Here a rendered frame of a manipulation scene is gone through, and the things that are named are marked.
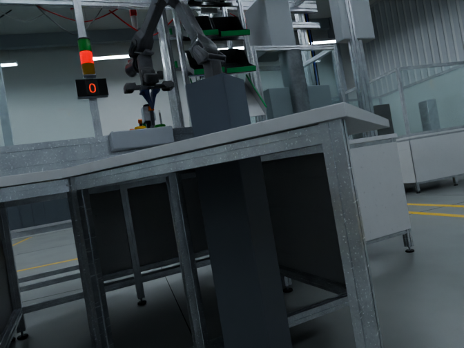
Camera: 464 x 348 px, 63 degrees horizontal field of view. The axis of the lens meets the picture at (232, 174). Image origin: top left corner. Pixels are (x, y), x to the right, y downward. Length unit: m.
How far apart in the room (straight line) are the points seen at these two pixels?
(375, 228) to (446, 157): 4.34
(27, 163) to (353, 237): 1.01
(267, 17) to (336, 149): 2.05
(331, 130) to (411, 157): 5.78
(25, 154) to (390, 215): 2.31
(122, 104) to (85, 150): 11.03
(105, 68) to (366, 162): 10.71
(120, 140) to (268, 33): 1.68
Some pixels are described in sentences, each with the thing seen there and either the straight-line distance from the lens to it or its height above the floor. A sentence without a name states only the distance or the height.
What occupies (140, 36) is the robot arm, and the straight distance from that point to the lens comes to 1.56.
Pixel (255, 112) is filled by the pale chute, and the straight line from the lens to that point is 1.67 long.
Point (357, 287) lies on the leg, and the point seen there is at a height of 0.48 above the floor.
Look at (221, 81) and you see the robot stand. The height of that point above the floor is 1.04.
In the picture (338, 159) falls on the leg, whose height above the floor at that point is 0.75.
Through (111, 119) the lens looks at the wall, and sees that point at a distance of 12.29.
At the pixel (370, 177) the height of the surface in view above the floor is 0.59.
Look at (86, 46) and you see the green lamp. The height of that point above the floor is 1.38.
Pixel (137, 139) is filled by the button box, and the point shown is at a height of 0.93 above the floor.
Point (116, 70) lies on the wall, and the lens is 12.65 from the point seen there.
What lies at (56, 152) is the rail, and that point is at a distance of 1.37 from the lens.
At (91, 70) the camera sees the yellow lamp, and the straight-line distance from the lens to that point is 1.72.
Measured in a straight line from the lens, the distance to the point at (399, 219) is 2.95.
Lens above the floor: 0.75
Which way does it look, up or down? level
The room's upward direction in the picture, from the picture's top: 9 degrees counter-clockwise
